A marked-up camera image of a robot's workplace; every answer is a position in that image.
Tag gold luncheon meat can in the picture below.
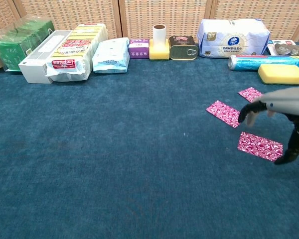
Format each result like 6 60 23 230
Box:
168 35 199 61

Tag white blue tissue pack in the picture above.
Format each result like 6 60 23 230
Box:
197 18 271 59

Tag pink white patterned rectangular block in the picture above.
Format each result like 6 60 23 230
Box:
238 87 264 103
237 131 284 163
206 100 241 128

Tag yellow rectangular sponge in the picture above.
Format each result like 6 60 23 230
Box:
257 63 299 86

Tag white power strip box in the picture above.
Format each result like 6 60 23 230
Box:
18 30 73 85

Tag yellow notched sponge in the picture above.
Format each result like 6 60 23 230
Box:
149 38 170 61

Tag light blue wet wipes pack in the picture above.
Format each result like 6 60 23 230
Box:
91 37 131 74

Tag small purple box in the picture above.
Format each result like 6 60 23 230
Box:
128 38 150 60

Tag teal felt table cover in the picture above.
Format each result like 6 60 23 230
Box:
0 41 299 239

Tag yellow sponge multipack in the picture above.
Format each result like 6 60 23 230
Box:
44 23 109 83

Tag correction tape blister pack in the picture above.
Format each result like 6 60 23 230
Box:
267 39 299 57

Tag wicker folding screen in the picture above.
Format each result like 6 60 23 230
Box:
0 0 299 43

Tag clear box green tea bags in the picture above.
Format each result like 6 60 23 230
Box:
0 16 55 72

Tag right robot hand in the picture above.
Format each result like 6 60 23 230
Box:
238 86 299 165

